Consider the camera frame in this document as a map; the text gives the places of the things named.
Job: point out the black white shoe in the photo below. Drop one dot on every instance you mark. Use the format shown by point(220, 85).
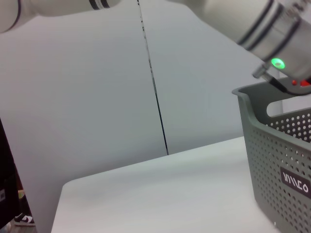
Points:
point(24, 219)

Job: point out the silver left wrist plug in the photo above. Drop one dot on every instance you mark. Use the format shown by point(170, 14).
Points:
point(260, 72)

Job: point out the grey perforated storage bin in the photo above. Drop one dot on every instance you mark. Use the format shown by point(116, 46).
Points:
point(272, 157)

